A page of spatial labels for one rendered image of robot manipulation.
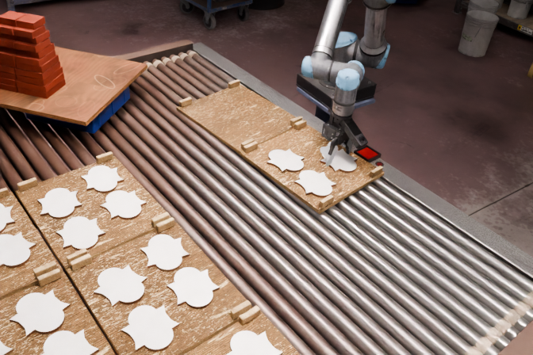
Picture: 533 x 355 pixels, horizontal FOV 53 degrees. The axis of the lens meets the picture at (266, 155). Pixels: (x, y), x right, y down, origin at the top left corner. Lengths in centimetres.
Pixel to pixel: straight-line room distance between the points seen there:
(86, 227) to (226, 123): 75
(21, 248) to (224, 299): 61
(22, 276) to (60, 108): 72
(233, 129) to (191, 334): 95
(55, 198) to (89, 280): 37
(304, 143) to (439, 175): 179
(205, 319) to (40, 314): 42
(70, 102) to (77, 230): 61
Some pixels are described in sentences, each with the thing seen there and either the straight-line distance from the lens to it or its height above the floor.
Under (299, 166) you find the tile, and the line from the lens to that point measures 194.
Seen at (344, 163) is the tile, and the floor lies 95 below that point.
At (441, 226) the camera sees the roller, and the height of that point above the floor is 92.
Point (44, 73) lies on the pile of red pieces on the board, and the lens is 214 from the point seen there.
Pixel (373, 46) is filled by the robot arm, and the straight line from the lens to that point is 236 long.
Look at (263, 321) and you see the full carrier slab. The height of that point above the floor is 94.
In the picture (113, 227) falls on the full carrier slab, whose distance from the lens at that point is 171.
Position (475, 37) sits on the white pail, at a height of 19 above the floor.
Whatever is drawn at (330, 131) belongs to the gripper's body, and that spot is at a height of 107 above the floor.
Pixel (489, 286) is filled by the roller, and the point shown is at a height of 92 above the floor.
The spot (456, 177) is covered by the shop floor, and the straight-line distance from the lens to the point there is 376.
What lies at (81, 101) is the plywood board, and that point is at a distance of 214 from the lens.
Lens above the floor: 210
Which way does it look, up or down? 36 degrees down
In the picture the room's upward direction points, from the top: 5 degrees clockwise
